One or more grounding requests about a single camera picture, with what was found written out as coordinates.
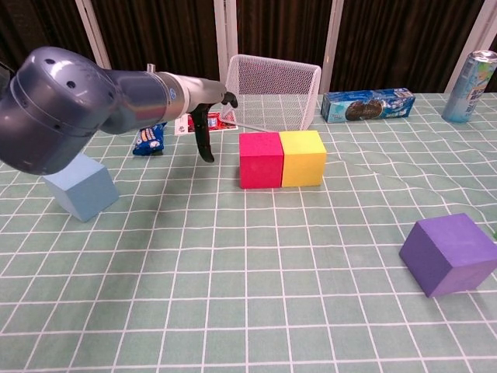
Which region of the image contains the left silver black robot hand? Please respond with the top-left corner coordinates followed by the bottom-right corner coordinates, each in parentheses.
top-left (188, 76), bottom-right (239, 163)

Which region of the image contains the crimson red foam cube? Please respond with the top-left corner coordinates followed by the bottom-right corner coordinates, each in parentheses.
top-left (238, 131), bottom-right (284, 190)

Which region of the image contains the yellow foam cube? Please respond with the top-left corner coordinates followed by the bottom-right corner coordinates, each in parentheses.
top-left (279, 130), bottom-right (327, 188)

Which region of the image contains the purple foam cube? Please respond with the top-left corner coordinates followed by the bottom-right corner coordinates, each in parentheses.
top-left (398, 212), bottom-right (497, 298)

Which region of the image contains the red printed card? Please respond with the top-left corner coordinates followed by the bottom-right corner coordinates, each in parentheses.
top-left (174, 110), bottom-right (238, 137)

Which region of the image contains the small blue cookie packet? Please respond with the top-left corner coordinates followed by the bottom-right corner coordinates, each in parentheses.
top-left (131, 122), bottom-right (168, 158)

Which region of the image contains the dark pleated curtain backdrop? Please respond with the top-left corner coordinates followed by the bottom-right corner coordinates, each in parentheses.
top-left (0, 0), bottom-right (497, 103)

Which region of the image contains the light blue foam cube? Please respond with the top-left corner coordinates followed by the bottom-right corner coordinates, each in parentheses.
top-left (42, 152), bottom-right (120, 223)

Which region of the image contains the blue cookie box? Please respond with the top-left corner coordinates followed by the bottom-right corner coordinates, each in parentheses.
top-left (320, 87), bottom-right (416, 124)

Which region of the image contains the green checked tablecloth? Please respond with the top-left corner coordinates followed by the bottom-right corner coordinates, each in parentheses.
top-left (0, 92), bottom-right (497, 373)

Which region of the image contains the tall light blue drink can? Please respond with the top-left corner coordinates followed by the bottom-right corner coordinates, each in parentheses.
top-left (441, 49), bottom-right (497, 125)

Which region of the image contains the white partition frame post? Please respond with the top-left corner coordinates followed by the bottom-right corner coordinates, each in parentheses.
top-left (75, 0), bottom-right (113, 70)
top-left (213, 0), bottom-right (238, 96)
top-left (446, 0), bottom-right (497, 94)
top-left (321, 0), bottom-right (345, 94)

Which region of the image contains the white wire mesh basket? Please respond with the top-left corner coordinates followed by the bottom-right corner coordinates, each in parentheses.
top-left (218, 54), bottom-right (322, 134)

